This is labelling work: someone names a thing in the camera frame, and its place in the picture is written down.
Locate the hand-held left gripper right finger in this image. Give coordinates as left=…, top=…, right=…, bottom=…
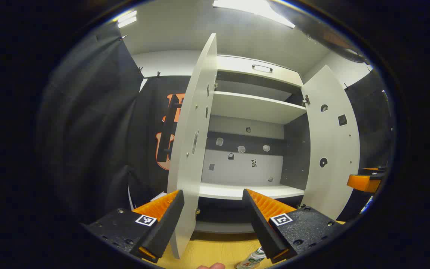
left=242, top=189, right=346, bottom=264

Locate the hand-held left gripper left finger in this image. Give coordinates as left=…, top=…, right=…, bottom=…
left=82, top=189, right=185, bottom=264

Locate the white plastic bottle green label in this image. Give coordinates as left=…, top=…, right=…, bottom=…
left=236, top=247, right=267, bottom=269

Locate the white cabinet door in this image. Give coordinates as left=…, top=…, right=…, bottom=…
left=167, top=33, right=217, bottom=259
left=300, top=65, right=361, bottom=221

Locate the black door handle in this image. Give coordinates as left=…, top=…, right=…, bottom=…
left=162, top=93, right=182, bottom=163

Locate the white cabinet shelf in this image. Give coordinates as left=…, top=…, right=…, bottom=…
left=211, top=91, right=307, bottom=125
left=199, top=182, right=305, bottom=200

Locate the white cabinet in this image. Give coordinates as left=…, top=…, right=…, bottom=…
left=194, top=55, right=311, bottom=234

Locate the black backdrop cloth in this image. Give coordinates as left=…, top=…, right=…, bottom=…
left=38, top=22, right=396, bottom=225

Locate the white cabinet drawer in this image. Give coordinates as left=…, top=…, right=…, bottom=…
left=217, top=55, right=304, bottom=87

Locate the large ceiling light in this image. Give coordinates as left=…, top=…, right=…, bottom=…
left=212, top=0, right=296, bottom=29

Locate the small ceiling light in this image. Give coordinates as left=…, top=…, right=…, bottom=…
left=117, top=10, right=138, bottom=28

